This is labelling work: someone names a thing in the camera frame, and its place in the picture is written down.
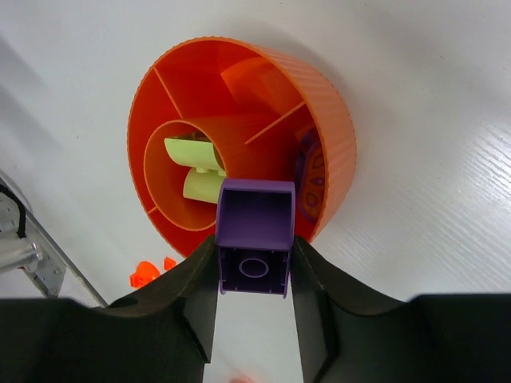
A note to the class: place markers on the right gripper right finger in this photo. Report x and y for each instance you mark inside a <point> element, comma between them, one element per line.
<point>350,332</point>

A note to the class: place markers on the small orange lego piece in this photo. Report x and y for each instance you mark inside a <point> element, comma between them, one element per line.
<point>169,263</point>

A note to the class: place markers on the orange ring lego left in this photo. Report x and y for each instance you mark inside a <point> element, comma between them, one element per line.
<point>145,273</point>

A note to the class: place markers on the purple long lego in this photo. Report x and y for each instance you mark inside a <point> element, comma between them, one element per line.
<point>310,176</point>

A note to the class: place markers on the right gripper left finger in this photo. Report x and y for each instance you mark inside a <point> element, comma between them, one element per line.
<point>162,332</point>

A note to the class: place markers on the orange round divided container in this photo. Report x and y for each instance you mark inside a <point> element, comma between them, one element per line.
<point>255,105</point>

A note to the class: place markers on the purple square lego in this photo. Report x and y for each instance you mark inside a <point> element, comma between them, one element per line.
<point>255,229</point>

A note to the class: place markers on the pale green curved lego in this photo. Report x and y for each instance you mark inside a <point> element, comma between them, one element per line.
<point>205,169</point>

